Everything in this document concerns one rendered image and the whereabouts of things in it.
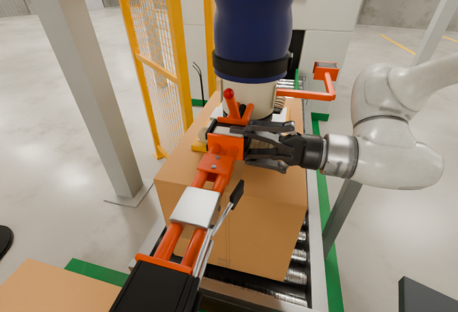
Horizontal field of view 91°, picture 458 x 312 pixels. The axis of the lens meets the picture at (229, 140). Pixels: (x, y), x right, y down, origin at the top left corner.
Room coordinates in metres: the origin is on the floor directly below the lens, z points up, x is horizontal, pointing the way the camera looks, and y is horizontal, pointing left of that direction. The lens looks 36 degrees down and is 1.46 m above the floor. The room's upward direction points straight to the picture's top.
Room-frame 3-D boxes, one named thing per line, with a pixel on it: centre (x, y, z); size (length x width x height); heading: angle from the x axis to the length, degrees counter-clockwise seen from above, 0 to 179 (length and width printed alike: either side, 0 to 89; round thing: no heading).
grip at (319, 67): (0.90, -0.39, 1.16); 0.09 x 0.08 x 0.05; 76
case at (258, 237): (0.67, -0.06, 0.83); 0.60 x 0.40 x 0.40; 167
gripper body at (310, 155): (0.39, -0.15, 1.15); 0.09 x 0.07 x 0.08; 76
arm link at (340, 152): (0.37, -0.22, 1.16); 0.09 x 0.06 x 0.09; 166
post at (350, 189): (0.76, -0.60, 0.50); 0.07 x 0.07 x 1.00; 76
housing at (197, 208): (0.23, 0.05, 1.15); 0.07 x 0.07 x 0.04; 76
